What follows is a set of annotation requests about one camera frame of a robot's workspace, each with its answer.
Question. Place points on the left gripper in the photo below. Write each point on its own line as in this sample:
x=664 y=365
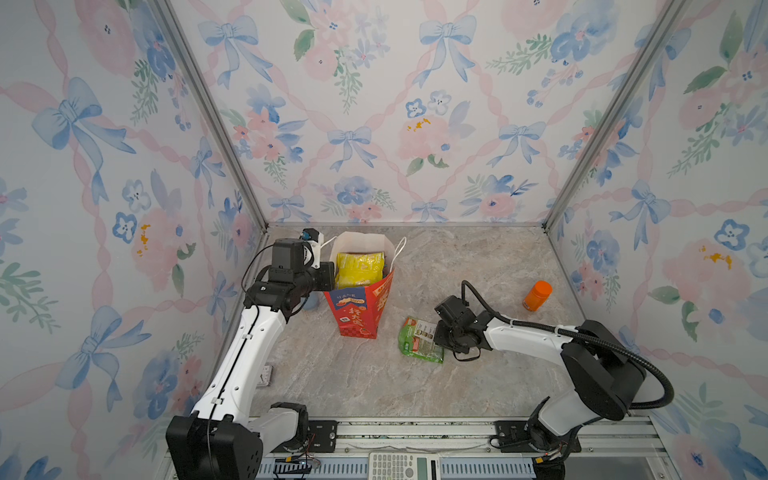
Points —
x=326 y=271

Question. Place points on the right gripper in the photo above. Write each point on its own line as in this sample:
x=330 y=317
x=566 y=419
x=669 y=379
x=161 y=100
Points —
x=439 y=332

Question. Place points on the light green snack bag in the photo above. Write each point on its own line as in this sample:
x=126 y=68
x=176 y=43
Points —
x=416 y=339

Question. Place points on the yellow chips snack bag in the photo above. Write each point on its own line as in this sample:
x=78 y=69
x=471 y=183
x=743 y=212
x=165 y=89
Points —
x=359 y=270

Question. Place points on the red paper gift bag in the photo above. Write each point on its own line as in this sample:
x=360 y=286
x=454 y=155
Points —
x=358 y=310

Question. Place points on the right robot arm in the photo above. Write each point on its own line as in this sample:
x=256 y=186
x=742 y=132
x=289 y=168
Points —
x=603 y=379

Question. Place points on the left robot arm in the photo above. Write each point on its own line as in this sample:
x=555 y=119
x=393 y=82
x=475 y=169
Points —
x=218 y=440

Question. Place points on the orange plastic bottle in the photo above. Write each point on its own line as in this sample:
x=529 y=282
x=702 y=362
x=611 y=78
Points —
x=537 y=296

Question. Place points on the small square clock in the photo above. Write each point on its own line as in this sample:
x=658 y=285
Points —
x=265 y=376

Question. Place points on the grey calculator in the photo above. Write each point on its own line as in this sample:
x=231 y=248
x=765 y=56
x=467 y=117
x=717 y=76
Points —
x=403 y=466

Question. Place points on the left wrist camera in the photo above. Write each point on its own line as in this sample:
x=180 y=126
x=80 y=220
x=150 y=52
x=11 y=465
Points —
x=313 y=241

